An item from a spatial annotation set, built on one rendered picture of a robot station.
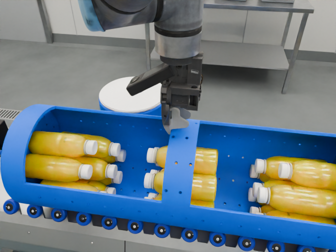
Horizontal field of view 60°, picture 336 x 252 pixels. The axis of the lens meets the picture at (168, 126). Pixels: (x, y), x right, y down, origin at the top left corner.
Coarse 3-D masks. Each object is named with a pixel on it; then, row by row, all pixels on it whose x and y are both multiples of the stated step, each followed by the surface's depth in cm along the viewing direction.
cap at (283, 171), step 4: (280, 164) 73; (284, 164) 72; (288, 164) 72; (280, 168) 73; (284, 168) 71; (288, 168) 71; (280, 172) 72; (284, 172) 71; (288, 172) 71; (280, 176) 72; (284, 176) 72
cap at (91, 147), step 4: (88, 140) 79; (92, 140) 79; (88, 144) 78; (92, 144) 78; (96, 144) 80; (88, 148) 77; (92, 148) 78; (96, 148) 80; (88, 152) 78; (92, 152) 78
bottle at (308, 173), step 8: (304, 160) 72; (296, 168) 70; (304, 168) 70; (312, 168) 69; (320, 168) 69; (328, 168) 69; (288, 176) 72; (296, 176) 70; (304, 176) 69; (312, 176) 69; (320, 176) 69; (328, 176) 68; (304, 184) 70; (312, 184) 70; (320, 184) 69; (328, 184) 69
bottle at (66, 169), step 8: (32, 160) 77; (40, 160) 77; (48, 160) 77; (56, 160) 77; (64, 160) 76; (72, 160) 77; (32, 168) 76; (40, 168) 76; (48, 168) 76; (56, 168) 75; (64, 168) 75; (72, 168) 76; (80, 168) 76; (32, 176) 77; (40, 176) 77; (48, 176) 76; (56, 176) 76; (64, 176) 75; (72, 176) 76; (80, 176) 77
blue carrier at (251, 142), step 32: (32, 128) 72; (64, 128) 95; (96, 128) 93; (128, 128) 91; (160, 128) 88; (192, 128) 71; (224, 128) 82; (256, 128) 74; (0, 160) 71; (128, 160) 95; (192, 160) 65; (224, 160) 90; (32, 192) 72; (64, 192) 70; (96, 192) 69; (128, 192) 90; (224, 192) 89; (192, 224) 69; (224, 224) 67; (256, 224) 65; (288, 224) 63; (320, 224) 62
